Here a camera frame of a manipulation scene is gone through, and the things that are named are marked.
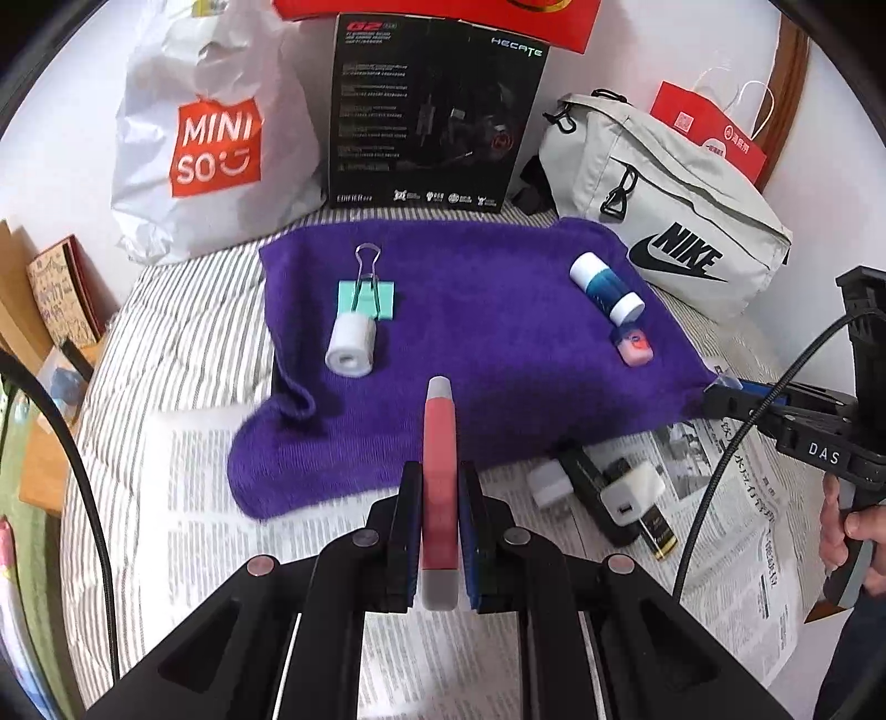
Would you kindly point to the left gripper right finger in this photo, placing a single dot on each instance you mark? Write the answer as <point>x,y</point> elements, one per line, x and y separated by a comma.
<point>478,543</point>

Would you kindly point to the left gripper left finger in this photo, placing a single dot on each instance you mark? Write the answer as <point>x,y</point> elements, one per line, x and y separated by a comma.
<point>402,561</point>

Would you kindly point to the white USB adapter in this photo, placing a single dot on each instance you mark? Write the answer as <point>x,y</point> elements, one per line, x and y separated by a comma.
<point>549,485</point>

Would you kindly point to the pink utility knife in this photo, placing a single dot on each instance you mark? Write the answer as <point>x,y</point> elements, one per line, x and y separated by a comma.
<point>439,565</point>

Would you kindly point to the black rectangular lighter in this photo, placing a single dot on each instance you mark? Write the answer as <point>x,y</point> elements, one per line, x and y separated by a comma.
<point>587,483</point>

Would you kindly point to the clear plastic cap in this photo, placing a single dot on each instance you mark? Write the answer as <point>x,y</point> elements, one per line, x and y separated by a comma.
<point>727,379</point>

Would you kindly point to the white charger plug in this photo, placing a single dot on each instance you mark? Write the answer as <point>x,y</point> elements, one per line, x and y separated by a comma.
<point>631,497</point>

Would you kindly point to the black gold slim box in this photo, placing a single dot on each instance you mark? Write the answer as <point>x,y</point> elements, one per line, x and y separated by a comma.
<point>657,533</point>

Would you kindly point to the white tape roll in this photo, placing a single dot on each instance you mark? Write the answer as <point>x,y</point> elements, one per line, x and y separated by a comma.
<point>350,353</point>

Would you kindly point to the pink Vaseline jar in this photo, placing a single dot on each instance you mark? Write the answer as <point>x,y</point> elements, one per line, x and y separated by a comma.
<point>632,345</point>

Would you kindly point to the teal binder clip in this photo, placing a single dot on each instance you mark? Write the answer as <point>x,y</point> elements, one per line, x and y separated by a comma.
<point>367,294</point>

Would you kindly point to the blue and white bottle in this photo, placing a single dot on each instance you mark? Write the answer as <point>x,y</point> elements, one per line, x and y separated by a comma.
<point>606,290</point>

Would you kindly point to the right hand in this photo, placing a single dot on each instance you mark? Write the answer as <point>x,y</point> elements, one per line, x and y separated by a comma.
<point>836,530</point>

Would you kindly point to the newspaper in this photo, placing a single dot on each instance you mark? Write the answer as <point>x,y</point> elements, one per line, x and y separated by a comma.
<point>288,618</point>

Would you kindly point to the purple towel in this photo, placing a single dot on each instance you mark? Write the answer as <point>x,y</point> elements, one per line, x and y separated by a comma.
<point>489,306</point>

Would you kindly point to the white Nike bag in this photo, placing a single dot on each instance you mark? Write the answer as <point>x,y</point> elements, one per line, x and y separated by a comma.
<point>693,225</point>

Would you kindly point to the red paper bag right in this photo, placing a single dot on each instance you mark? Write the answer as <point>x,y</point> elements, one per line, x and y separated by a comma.
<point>705,123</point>

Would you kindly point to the brown decorated book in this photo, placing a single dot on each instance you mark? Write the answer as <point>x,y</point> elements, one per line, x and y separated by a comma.
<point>62,294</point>

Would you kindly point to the black Hecate headset box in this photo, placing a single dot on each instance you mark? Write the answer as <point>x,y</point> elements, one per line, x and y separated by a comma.
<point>427,112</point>

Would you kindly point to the white Miniso plastic bag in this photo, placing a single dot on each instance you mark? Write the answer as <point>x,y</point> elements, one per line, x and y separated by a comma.
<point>215,144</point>

